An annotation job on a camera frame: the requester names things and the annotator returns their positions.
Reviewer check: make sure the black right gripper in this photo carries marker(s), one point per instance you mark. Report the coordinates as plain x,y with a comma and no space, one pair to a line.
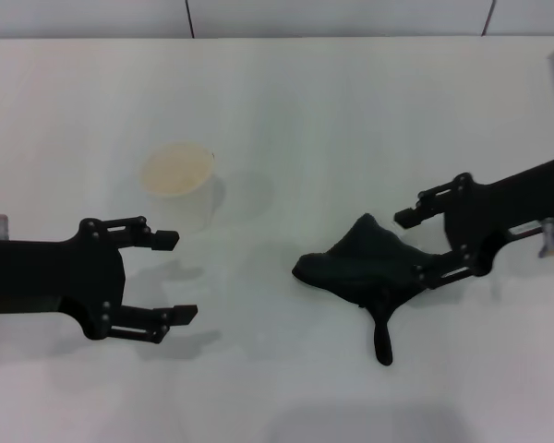
498,203

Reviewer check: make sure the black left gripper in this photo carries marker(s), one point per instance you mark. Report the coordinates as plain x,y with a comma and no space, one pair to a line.
51,277

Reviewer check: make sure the dark blue rag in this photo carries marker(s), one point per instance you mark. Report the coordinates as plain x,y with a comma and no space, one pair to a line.
360,267

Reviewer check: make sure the white paper cup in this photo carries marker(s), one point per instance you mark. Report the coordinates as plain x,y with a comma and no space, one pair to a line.
180,194

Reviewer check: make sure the silver right wrist plug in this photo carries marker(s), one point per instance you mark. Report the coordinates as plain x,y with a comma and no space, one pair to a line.
549,237

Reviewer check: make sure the silver wrist plug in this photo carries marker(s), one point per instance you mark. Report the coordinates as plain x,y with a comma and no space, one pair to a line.
549,237
1,227

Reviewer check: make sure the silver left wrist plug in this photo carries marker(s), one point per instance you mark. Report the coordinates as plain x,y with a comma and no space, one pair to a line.
1,227

